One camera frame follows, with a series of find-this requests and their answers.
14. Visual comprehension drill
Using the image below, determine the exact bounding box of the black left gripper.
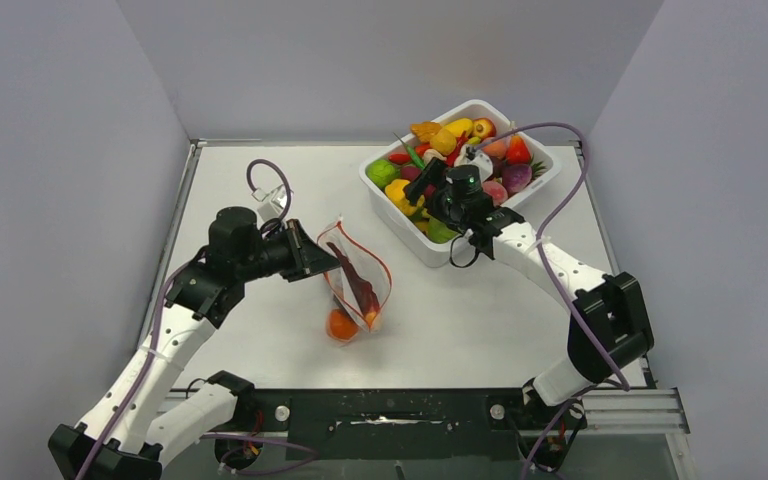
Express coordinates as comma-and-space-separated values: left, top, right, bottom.
237, 218, 341, 282

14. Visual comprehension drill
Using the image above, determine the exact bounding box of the yellow bell pepper toy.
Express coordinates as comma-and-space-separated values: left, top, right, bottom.
384, 179, 425, 217

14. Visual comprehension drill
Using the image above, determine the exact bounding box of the clear zip bag orange zipper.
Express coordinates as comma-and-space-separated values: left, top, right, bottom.
316, 217, 393, 342

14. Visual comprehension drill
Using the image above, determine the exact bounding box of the orange fruit toy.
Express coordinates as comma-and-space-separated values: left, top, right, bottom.
325, 309, 359, 343

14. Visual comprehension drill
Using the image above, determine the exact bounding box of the large pink peach toy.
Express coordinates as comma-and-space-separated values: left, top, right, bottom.
482, 180, 509, 207

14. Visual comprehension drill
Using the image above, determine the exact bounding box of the purple onion toy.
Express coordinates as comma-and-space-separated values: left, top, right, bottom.
502, 164, 533, 196

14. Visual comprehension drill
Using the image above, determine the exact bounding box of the purple sweet potato toy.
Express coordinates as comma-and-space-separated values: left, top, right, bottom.
400, 165, 422, 182

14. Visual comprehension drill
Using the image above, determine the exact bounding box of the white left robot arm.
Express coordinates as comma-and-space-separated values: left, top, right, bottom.
48, 206, 340, 479

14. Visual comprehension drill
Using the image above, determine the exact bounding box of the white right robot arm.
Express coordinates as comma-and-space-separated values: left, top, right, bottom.
400, 159, 654, 427

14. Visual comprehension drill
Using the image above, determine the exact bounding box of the white garlic toy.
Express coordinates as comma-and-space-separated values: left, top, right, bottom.
422, 148, 446, 164

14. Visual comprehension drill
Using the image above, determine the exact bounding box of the green cabbage toy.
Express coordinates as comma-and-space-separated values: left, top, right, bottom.
426, 218, 459, 244
364, 158, 401, 190

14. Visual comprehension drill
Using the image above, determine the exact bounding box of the green chili pepper toy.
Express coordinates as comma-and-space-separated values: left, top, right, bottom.
393, 133, 426, 170

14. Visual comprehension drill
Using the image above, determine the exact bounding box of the red chili pepper toy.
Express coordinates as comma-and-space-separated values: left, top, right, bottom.
445, 133, 469, 167

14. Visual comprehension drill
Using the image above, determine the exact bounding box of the yellow lemon toy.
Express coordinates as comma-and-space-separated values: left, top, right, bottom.
429, 128, 458, 156

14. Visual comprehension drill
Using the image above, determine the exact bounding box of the fried chicken toy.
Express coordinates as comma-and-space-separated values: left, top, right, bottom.
410, 121, 442, 143

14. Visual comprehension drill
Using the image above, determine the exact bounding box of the yellow mango toy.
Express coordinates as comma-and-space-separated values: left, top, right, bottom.
443, 117, 474, 138

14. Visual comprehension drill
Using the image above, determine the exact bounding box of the red apple toy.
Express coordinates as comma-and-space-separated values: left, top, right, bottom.
472, 117, 496, 141

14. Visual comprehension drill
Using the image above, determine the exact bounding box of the red orange pepper toy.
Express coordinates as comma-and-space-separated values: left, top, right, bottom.
505, 134, 532, 165

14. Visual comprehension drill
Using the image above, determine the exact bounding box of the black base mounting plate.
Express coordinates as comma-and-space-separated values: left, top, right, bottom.
220, 387, 561, 461

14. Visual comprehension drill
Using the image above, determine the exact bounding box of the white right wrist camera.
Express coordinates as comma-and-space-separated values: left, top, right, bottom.
454, 144, 495, 182

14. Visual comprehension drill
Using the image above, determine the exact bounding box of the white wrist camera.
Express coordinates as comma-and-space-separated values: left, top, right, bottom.
251, 185, 289, 223
454, 144, 495, 182

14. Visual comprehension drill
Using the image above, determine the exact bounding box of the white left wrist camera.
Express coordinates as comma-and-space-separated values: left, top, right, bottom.
251, 185, 289, 223

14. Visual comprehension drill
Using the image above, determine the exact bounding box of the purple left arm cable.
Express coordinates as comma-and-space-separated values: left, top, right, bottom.
72, 158, 293, 480

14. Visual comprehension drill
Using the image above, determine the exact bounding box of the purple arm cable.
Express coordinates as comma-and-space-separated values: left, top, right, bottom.
466, 121, 632, 480
72, 158, 293, 480

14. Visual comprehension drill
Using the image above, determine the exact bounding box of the aluminium table frame rail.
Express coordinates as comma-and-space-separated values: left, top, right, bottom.
136, 139, 205, 347

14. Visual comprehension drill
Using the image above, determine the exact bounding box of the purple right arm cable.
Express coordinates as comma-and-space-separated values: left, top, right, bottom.
466, 121, 632, 480

